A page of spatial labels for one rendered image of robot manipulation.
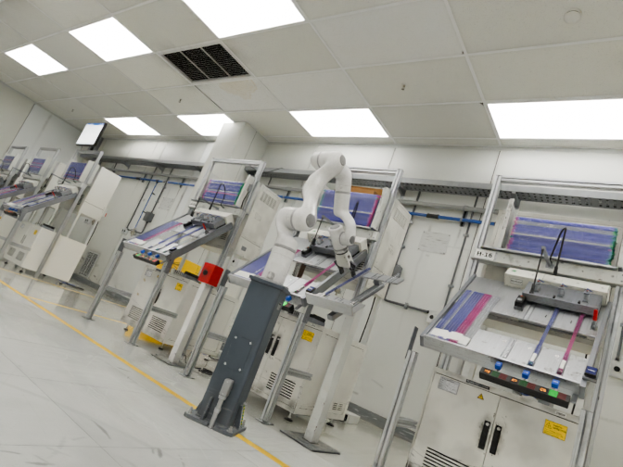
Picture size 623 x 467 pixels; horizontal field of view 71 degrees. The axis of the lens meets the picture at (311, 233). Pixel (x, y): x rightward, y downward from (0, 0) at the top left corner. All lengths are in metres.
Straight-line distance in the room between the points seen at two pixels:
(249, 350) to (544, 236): 1.73
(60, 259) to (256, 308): 5.00
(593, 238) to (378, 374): 2.48
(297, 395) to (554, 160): 3.24
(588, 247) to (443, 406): 1.13
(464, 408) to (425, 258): 2.36
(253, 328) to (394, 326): 2.55
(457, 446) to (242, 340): 1.18
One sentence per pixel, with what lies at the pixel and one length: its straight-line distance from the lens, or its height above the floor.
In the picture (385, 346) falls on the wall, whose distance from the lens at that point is 4.49.
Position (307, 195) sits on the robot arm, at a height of 1.19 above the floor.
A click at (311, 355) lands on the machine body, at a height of 0.43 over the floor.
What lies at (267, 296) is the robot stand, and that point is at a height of 0.63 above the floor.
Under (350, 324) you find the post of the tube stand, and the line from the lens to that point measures 2.55.
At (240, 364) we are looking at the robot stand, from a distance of 2.14.
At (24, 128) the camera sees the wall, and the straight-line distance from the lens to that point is 10.93.
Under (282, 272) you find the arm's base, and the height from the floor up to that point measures 0.77.
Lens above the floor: 0.51
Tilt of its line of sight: 13 degrees up
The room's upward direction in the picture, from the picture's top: 21 degrees clockwise
